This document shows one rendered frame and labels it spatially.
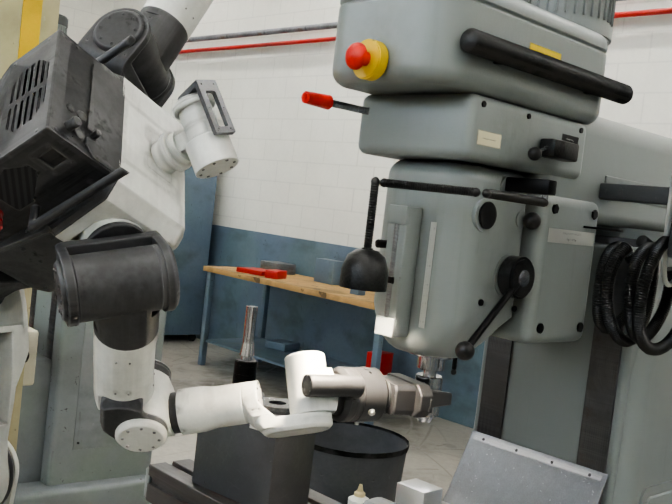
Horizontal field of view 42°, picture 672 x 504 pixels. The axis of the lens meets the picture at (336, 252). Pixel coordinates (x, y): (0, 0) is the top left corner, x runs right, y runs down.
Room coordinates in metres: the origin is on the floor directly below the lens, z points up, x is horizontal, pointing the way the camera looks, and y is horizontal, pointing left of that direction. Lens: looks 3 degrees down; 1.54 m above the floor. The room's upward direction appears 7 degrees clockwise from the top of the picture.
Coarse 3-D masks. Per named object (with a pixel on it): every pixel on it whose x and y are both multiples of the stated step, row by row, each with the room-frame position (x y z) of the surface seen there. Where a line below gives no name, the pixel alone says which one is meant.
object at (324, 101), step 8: (304, 96) 1.37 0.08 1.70; (312, 96) 1.37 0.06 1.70; (320, 96) 1.38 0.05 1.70; (328, 96) 1.39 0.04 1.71; (312, 104) 1.38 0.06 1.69; (320, 104) 1.39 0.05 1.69; (328, 104) 1.39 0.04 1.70; (336, 104) 1.41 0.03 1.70; (344, 104) 1.42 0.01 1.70; (352, 104) 1.44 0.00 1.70; (360, 112) 1.45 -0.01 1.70; (368, 112) 1.46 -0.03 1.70
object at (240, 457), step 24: (288, 408) 1.69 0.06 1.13; (216, 432) 1.74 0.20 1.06; (240, 432) 1.70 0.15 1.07; (216, 456) 1.74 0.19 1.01; (240, 456) 1.70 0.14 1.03; (264, 456) 1.66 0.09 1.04; (288, 456) 1.67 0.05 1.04; (312, 456) 1.73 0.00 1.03; (192, 480) 1.78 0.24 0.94; (216, 480) 1.73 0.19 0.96; (240, 480) 1.69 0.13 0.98; (264, 480) 1.65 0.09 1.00; (288, 480) 1.68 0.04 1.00
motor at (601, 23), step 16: (528, 0) 1.59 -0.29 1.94; (544, 0) 1.57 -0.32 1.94; (560, 0) 1.56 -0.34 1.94; (576, 0) 1.56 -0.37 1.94; (592, 0) 1.57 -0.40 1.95; (608, 0) 1.59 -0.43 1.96; (560, 16) 1.56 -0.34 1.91; (576, 16) 1.56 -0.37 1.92; (592, 16) 1.57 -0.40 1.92; (608, 16) 1.60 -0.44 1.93; (608, 32) 1.60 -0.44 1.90
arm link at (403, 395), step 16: (368, 368) 1.41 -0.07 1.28; (368, 384) 1.38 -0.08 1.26; (384, 384) 1.40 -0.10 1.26; (400, 384) 1.41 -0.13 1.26; (416, 384) 1.42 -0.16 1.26; (368, 400) 1.37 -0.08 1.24; (384, 400) 1.39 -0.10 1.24; (400, 400) 1.40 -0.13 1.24; (416, 400) 1.41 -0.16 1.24; (432, 400) 1.41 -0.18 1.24; (368, 416) 1.39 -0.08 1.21; (416, 416) 1.42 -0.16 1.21
